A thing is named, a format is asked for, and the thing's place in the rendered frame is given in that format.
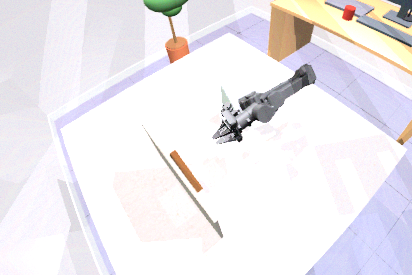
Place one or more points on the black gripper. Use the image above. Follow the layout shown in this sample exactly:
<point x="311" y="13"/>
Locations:
<point x="231" y="128"/>

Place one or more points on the wooden picture frame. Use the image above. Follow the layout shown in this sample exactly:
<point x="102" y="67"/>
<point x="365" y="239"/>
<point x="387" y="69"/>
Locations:
<point x="185" y="171"/>

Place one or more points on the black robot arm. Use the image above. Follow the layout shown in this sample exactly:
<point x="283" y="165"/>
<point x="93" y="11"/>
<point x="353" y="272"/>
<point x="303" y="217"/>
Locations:
<point x="262" y="106"/>

